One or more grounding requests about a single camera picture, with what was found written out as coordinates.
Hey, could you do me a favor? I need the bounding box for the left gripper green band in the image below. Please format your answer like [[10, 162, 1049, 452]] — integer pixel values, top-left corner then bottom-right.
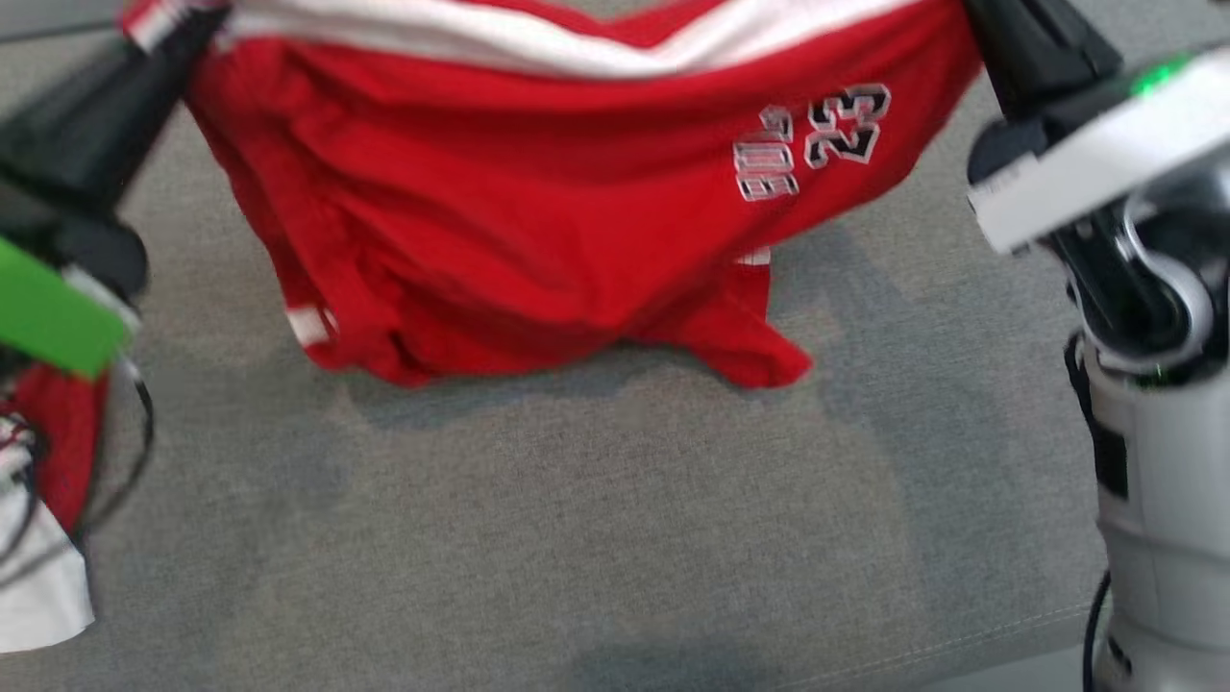
[[0, 8, 228, 379]]

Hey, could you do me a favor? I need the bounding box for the red and white jersey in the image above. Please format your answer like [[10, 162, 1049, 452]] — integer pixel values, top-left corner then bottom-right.
[[0, 363, 111, 656]]

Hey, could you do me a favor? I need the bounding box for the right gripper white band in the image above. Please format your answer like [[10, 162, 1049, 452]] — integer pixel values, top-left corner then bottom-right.
[[961, 0, 1230, 257]]

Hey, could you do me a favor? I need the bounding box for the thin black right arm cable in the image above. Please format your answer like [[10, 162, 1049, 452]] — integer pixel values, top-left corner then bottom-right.
[[1080, 571, 1116, 692]]

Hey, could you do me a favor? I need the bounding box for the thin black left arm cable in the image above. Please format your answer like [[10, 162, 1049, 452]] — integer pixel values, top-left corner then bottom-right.
[[75, 358, 157, 541]]

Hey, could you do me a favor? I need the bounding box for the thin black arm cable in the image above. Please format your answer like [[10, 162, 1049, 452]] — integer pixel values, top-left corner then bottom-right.
[[75, 358, 157, 541], [1080, 571, 1116, 692]]

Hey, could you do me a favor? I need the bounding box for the red basketball jersey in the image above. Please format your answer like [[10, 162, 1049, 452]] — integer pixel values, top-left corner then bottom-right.
[[120, 0, 983, 391]]

